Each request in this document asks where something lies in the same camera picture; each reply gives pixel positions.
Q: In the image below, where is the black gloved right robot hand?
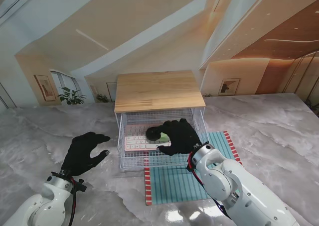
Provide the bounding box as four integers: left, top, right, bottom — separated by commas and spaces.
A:
157, 118, 203, 156

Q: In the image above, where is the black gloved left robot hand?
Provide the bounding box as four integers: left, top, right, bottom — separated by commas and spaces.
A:
61, 132, 111, 177

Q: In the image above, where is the teal striped mouse pad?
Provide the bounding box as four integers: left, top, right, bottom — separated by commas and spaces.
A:
144, 130, 243, 206

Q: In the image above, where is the white wire drawer basket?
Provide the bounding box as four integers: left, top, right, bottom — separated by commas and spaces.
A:
117, 108, 210, 172

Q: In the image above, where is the pink white keyboard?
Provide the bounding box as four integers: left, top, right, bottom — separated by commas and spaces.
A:
124, 124, 172, 152

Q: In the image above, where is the red black left wrist cable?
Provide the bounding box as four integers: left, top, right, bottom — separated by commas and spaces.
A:
68, 176, 88, 226

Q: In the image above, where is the red black wrist cable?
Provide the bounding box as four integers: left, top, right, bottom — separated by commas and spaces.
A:
68, 176, 88, 226
186, 151, 232, 219

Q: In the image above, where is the red black right wrist cable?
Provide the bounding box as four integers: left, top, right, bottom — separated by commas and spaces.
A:
186, 151, 232, 219

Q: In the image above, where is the wooden top wire organizer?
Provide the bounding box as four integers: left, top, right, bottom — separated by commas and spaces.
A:
114, 70, 207, 147

